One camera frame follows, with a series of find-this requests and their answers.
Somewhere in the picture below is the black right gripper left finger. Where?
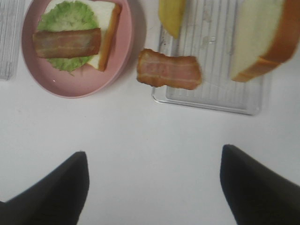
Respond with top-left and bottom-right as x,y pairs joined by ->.
0,151 -> 90,225

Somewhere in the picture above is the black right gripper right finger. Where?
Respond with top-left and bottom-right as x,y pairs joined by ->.
220,144 -> 300,225

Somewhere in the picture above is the tray bacon strip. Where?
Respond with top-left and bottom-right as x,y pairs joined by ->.
137,49 -> 202,90
32,28 -> 101,59

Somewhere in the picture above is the tray bread slice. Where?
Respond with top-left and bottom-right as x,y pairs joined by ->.
230,0 -> 300,82

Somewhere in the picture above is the green lettuce leaf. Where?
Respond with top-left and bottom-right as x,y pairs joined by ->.
37,0 -> 99,73

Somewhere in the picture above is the yellow cheese slice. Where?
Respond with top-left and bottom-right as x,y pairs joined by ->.
158,0 -> 186,39

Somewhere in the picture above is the pink round plate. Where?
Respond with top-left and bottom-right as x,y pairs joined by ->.
22,0 -> 134,98

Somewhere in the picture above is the clear right plastic tray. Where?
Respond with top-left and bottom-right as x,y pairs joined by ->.
152,0 -> 271,115

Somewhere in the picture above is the clear plastic tray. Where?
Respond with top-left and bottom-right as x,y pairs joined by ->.
152,0 -> 271,115
0,0 -> 25,81

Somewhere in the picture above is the clear left plastic tray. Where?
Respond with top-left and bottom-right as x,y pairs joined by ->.
0,0 -> 25,81

